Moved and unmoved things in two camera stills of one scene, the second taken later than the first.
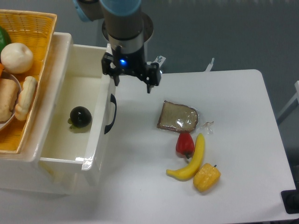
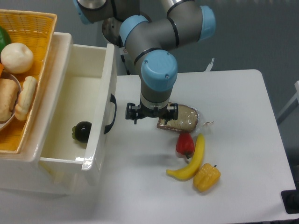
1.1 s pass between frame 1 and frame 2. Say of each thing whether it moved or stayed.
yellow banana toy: stayed
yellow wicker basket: stayed
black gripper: moved
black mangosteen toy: moved
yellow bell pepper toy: stayed
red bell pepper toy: stayed
